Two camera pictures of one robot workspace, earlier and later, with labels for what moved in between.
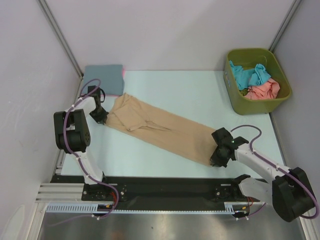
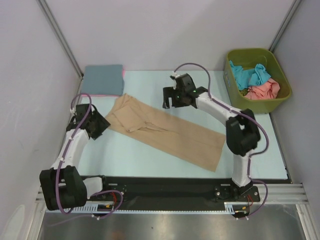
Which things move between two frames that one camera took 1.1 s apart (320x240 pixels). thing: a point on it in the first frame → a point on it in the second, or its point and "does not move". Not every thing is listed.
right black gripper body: x=218 y=158 → x=178 y=99
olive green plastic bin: x=248 y=58 does not move
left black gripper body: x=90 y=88 → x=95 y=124
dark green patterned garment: x=244 y=91 does not move
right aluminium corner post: x=277 y=40 does not move
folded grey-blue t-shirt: x=111 y=77 does not move
